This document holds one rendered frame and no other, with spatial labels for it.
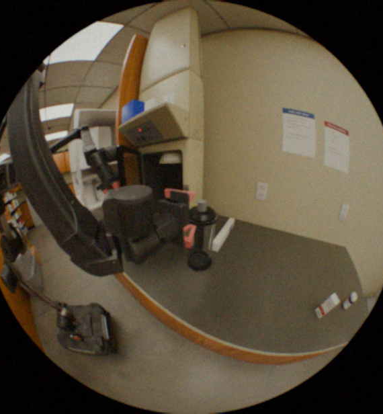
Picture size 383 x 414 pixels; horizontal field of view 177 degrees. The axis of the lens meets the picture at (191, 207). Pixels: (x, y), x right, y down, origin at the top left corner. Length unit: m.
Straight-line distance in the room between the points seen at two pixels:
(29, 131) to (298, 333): 0.69
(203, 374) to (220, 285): 1.04
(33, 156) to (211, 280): 0.53
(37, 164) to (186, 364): 1.37
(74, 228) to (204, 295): 0.39
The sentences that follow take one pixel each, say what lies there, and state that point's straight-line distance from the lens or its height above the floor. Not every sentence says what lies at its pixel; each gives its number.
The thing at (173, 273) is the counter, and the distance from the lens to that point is 0.49.
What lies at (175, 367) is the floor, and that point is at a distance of 1.35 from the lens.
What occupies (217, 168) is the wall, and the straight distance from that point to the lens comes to 0.86.
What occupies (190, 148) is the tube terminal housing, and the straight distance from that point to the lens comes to 0.45.
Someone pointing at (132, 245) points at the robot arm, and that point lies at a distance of 0.19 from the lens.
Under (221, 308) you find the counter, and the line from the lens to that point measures 0.43.
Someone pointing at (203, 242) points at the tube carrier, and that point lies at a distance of 0.39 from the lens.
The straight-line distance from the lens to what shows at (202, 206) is 0.36.
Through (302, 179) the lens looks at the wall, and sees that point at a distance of 0.84.
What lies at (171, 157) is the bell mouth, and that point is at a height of 1.34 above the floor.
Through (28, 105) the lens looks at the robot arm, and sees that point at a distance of 0.23.
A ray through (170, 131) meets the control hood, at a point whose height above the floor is 1.43.
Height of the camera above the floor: 1.33
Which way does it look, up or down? 23 degrees down
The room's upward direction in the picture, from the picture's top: straight up
